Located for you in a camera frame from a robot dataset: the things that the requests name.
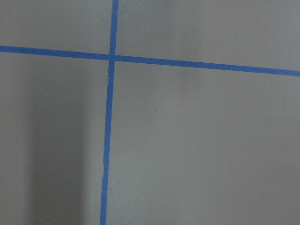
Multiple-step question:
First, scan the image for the blue tape line lengthwise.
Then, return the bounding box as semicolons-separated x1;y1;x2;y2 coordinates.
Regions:
99;0;119;225

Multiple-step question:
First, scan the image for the blue tape line crosswise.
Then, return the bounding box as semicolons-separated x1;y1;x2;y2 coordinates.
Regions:
0;45;300;77

